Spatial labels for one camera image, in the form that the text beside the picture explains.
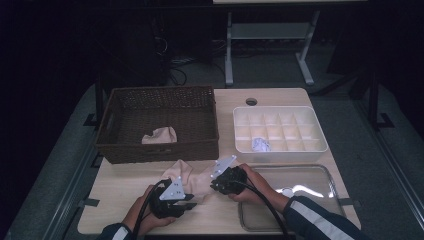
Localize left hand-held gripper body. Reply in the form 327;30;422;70
147;175;188;220

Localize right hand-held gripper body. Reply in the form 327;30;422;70
209;154;249;196

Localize beige cloth garment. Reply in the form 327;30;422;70
141;126;179;145
159;158;222;205

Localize white cloth garment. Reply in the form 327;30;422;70
251;136;272;153

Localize hand-held gripper cable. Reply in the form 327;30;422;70
132;179;168;240
232;179;292;240

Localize clear plastic lid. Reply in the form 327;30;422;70
237;163;347;233

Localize white divided storage box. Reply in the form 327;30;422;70
232;105;330;165

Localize black metal stand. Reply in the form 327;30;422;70
83;71;105;128
367;70;396;132

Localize right hand-held gripper cable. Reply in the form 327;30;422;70
232;179;292;240

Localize grey tape strip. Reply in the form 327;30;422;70
339;197;362;207
78;197;101;208

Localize floor cables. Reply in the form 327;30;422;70
152;35;225;88

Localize grey metal frame table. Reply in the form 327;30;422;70
212;0;368;88

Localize person's right hand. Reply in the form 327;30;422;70
227;162;290;215

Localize left hand-held gripper cable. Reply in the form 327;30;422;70
132;179;168;240

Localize brown wicker basket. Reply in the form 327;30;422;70
95;85;221;165

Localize person's left hand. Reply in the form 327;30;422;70
121;184;178;238

